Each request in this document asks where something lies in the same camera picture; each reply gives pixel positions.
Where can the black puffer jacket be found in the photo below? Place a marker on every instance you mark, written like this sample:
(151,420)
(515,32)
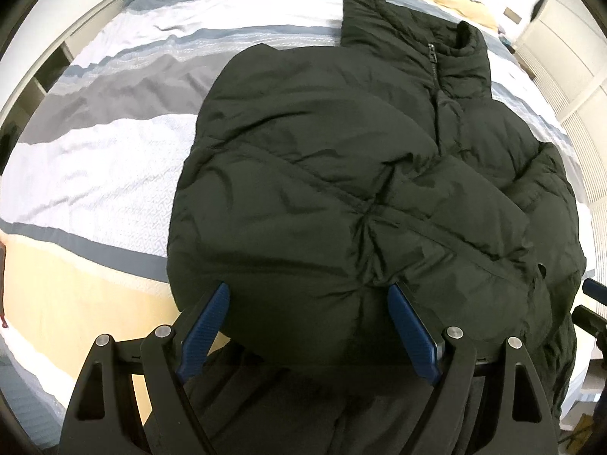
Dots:
(319,177)

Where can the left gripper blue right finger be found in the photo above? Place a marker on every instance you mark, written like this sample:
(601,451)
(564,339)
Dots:
(424,346)

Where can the striped bed cover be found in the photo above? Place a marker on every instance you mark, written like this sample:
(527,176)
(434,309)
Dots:
(87,197)

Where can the white wardrobe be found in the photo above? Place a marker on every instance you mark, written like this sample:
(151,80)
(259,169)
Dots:
(566,50)

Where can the wall switch plate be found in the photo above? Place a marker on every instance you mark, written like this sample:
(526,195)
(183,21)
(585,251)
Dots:
(512,15)

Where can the white low shelf unit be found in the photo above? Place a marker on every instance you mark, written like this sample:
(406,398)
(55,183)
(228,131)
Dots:
(47,69)

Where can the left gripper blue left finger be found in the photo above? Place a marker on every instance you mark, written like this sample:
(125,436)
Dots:
(197,330)

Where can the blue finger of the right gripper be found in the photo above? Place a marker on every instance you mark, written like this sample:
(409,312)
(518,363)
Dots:
(589,321)
(595,290)

